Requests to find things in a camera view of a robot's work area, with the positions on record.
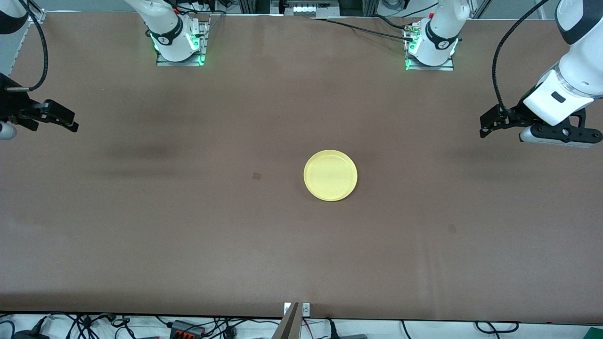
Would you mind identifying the yellow plate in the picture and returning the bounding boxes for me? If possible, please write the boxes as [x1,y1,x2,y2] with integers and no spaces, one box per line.
[303,150,359,202]

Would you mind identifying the black orange power strip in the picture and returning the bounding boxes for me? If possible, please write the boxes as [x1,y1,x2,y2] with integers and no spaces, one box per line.
[170,320,206,338]

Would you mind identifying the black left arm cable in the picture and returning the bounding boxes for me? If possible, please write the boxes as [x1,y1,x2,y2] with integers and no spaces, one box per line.
[491,0,551,114]

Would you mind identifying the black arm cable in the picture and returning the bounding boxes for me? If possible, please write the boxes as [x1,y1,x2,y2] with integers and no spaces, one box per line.
[491,0,551,114]
[6,0,49,92]

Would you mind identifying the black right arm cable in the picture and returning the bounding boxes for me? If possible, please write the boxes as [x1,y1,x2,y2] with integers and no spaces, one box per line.
[6,0,49,92]

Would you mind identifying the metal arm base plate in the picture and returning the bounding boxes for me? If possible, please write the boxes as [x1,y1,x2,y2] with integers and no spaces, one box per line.
[156,18,211,67]
[404,23,456,72]

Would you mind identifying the black cable on table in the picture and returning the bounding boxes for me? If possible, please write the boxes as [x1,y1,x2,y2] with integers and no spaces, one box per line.
[310,17,418,42]

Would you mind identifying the black looped cable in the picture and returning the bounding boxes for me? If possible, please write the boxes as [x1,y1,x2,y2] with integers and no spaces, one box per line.
[474,321,520,334]

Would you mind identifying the grey metal frame device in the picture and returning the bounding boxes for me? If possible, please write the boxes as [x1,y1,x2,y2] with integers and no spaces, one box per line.
[270,0,341,19]

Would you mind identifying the grey camera support beam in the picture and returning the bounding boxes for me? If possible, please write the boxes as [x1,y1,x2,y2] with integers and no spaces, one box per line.
[272,302,302,339]

